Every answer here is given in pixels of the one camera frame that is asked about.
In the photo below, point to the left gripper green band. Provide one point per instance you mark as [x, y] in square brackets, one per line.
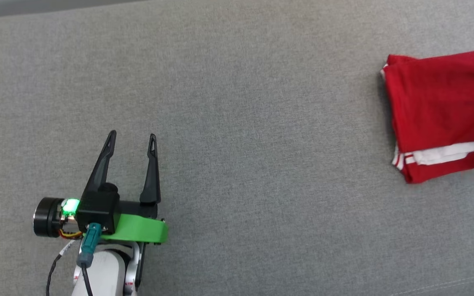
[142, 230]

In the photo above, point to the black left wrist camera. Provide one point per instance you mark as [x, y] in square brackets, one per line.
[97, 207]

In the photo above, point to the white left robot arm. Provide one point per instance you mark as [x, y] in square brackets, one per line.
[105, 275]

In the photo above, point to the red and white shirt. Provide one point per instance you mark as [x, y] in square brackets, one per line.
[442, 111]

